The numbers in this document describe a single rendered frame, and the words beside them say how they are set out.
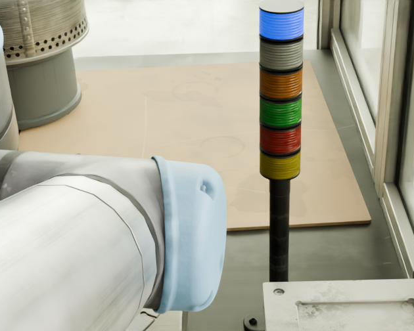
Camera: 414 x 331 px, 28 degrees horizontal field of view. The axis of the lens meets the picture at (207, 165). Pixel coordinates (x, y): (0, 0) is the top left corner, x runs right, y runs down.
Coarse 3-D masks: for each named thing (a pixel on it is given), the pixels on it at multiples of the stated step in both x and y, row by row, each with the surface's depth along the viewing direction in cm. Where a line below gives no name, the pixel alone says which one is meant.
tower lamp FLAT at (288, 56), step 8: (264, 40) 82; (296, 40) 81; (264, 48) 82; (272, 48) 81; (280, 48) 81; (288, 48) 81; (296, 48) 82; (264, 56) 82; (272, 56) 82; (280, 56) 81; (288, 56) 82; (296, 56) 82; (264, 64) 83; (272, 64) 82; (280, 64) 82; (288, 64) 82; (296, 64) 82
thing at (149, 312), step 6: (144, 312) 74; (150, 312) 74; (138, 318) 73; (144, 318) 73; (150, 318) 73; (156, 318) 73; (132, 324) 72; (138, 324) 72; (144, 324) 72; (150, 324) 72; (126, 330) 72; (132, 330) 72; (138, 330) 72; (144, 330) 72
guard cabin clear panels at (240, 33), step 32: (96, 0) 177; (128, 0) 177; (160, 0) 177; (192, 0) 177; (224, 0) 177; (256, 0) 177; (352, 0) 158; (384, 0) 127; (96, 32) 181; (128, 32) 181; (160, 32) 181; (192, 32) 181; (224, 32) 181; (256, 32) 181; (352, 32) 159
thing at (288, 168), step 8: (264, 152) 88; (296, 152) 88; (264, 160) 88; (272, 160) 88; (280, 160) 87; (288, 160) 88; (296, 160) 88; (264, 168) 89; (272, 168) 88; (280, 168) 88; (288, 168) 88; (296, 168) 89; (264, 176) 89; (272, 176) 89; (280, 176) 88; (288, 176) 89; (296, 176) 89
